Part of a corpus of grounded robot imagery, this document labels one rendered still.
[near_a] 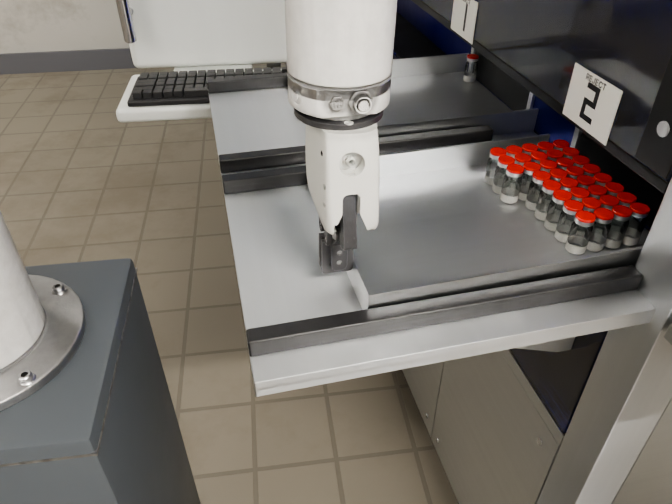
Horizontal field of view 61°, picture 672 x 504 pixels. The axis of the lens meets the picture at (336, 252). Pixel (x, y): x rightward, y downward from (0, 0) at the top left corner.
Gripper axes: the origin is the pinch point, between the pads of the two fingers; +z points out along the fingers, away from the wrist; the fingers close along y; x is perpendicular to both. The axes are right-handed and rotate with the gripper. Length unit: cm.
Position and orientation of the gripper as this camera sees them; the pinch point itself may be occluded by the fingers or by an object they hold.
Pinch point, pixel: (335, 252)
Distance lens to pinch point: 57.0
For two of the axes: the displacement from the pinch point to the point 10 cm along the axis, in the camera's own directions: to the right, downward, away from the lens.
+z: -0.2, 7.9, 6.1
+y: -2.3, -6.0, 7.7
